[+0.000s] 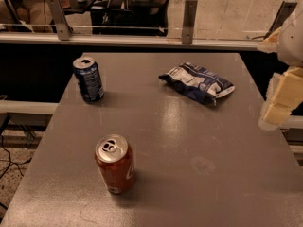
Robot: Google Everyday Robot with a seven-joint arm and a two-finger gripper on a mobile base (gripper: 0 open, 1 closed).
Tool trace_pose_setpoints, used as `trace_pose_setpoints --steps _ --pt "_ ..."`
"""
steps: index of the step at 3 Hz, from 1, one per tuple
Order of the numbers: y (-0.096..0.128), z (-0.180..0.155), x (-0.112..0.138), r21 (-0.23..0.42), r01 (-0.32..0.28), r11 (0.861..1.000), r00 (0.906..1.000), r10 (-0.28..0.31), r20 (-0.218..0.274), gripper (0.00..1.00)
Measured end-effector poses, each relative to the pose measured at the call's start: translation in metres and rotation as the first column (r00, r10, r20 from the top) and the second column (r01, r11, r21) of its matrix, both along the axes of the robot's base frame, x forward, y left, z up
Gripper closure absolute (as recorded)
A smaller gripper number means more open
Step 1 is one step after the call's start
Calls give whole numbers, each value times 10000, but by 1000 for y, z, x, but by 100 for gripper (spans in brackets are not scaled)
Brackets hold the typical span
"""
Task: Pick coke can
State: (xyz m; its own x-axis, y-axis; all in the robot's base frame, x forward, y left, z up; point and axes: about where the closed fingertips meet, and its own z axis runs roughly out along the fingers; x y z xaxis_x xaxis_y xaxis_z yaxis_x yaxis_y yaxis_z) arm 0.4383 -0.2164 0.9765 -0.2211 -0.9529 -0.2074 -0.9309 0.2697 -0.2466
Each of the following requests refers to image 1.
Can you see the red coke can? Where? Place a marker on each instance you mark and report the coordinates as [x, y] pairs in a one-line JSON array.
[[114, 158]]

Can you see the middle metal bracket post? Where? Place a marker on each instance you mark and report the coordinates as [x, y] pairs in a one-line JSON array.
[[189, 21]]

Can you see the blue pepsi can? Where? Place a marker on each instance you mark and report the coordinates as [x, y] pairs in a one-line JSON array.
[[86, 71]]

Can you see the blue white chip bag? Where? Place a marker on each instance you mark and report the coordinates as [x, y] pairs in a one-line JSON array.
[[198, 83]]

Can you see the right metal bracket post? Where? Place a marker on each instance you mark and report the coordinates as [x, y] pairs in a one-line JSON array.
[[285, 10]]

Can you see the dark desk behind barrier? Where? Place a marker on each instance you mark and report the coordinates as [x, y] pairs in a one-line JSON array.
[[124, 17]]

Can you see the metal rail with glass barrier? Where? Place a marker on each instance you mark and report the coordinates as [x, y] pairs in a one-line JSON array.
[[219, 24]]

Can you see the left metal bracket post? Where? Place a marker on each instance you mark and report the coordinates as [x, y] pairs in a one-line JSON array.
[[62, 28]]

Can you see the metal bracket post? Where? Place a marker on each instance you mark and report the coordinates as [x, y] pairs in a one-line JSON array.
[[189, 21], [62, 28], [285, 10]]

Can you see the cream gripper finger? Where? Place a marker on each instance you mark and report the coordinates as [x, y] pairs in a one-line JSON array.
[[270, 44], [284, 94]]

